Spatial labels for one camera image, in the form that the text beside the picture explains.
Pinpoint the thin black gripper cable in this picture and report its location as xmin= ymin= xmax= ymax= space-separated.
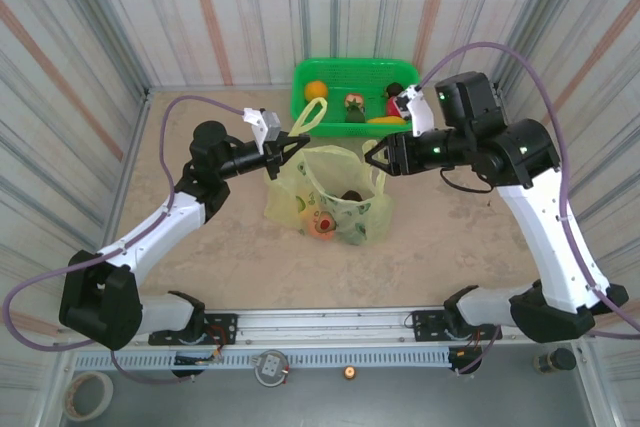
xmin=439 ymin=169 xmax=494 ymax=194

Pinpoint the yellow printed plastic bag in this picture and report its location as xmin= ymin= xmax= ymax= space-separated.
xmin=263 ymin=96 xmax=396 ymax=248

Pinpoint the round white socket device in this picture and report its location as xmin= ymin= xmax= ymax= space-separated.
xmin=254 ymin=349 xmax=291 ymax=388

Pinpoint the beige tape roll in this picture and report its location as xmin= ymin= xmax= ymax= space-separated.
xmin=63 ymin=371 xmax=114 ymax=421

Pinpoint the aluminium mounting rail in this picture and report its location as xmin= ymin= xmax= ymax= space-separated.
xmin=134 ymin=309 xmax=596 ymax=347

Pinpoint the green plastic basket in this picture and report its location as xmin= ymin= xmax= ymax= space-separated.
xmin=291 ymin=57 xmax=421 ymax=138

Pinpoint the dark lidded jar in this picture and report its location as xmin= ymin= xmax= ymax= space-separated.
xmin=532 ymin=347 xmax=577 ymax=377

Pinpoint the grey slotted cable duct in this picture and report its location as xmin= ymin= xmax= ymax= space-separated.
xmin=74 ymin=349 xmax=469 ymax=372

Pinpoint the fake orange fruit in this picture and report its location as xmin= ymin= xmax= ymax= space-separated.
xmin=304 ymin=80 xmax=330 ymax=102

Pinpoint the fake green fruit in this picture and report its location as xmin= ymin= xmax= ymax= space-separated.
xmin=339 ymin=226 xmax=369 ymax=247

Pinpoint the fake pink peach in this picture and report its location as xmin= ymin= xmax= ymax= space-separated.
xmin=307 ymin=214 xmax=339 ymax=244

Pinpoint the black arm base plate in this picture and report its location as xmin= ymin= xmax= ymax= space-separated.
xmin=410 ymin=310 xmax=451 ymax=343
xmin=204 ymin=313 xmax=239 ymax=346

